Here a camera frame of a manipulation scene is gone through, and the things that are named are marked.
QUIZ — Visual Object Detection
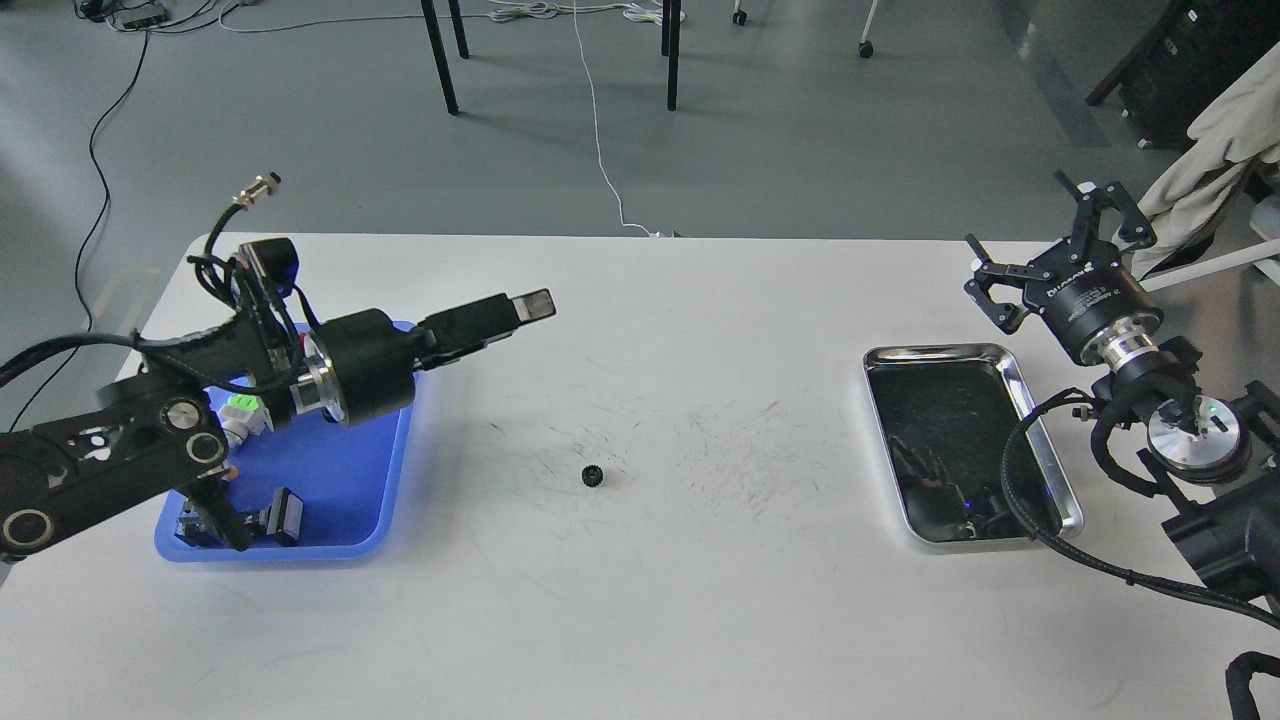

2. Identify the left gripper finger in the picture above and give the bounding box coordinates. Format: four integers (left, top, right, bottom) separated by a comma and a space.
415, 290, 557, 366

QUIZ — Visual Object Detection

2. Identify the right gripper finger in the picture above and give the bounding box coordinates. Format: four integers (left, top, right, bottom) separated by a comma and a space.
1053, 170, 1158, 263
964, 234, 1051, 334

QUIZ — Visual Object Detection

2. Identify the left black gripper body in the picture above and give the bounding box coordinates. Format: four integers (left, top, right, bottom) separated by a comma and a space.
300, 309, 435, 427

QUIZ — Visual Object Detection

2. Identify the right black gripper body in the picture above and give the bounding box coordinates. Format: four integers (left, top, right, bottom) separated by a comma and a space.
1030, 245, 1164, 366

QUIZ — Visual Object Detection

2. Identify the small black gear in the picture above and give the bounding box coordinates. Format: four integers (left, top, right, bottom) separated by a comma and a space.
580, 464, 604, 488

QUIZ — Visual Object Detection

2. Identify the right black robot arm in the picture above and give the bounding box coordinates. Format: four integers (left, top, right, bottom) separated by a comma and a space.
965, 172, 1279, 626

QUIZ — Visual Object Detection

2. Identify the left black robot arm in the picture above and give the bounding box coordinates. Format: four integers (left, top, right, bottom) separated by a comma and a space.
1, 172, 556, 564

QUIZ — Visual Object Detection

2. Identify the beige cloth on chair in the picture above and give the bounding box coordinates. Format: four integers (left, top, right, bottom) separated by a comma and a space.
1129, 46, 1279, 279

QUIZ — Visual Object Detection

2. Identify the silver metal tray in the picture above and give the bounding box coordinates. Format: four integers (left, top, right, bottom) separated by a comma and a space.
861, 343, 1036, 553

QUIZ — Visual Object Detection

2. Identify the blue plastic tray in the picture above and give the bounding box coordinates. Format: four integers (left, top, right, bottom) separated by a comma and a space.
154, 406, 413, 562

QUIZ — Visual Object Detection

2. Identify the black cabinet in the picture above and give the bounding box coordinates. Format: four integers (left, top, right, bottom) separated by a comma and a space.
1085, 1, 1279, 149

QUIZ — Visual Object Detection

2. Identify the black table leg left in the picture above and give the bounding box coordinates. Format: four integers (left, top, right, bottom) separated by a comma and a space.
419, 0, 470, 117

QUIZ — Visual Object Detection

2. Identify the black table leg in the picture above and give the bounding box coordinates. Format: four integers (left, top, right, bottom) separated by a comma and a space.
419, 0, 470, 117
660, 0, 684, 111

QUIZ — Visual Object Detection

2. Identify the black table leg right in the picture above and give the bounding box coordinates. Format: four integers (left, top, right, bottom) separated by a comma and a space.
660, 0, 684, 111

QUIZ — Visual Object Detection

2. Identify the white chair frame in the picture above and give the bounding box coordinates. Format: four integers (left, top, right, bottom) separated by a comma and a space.
1140, 193, 1279, 292

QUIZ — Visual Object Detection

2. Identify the light green selector switch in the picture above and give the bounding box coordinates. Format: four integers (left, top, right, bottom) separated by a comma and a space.
218, 395, 270, 454

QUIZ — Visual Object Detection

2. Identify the black square button switch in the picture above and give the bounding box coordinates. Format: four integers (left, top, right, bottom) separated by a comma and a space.
239, 486, 305, 547

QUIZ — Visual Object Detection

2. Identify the yellow push button switch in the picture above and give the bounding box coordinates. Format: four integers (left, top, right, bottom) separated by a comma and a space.
175, 469, 251, 551

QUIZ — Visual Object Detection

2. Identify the black floor cable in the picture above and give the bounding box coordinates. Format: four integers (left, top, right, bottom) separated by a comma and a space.
0, 0, 241, 430

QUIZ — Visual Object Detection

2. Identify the white floor cable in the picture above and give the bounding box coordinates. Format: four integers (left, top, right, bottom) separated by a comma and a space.
489, 0, 687, 240

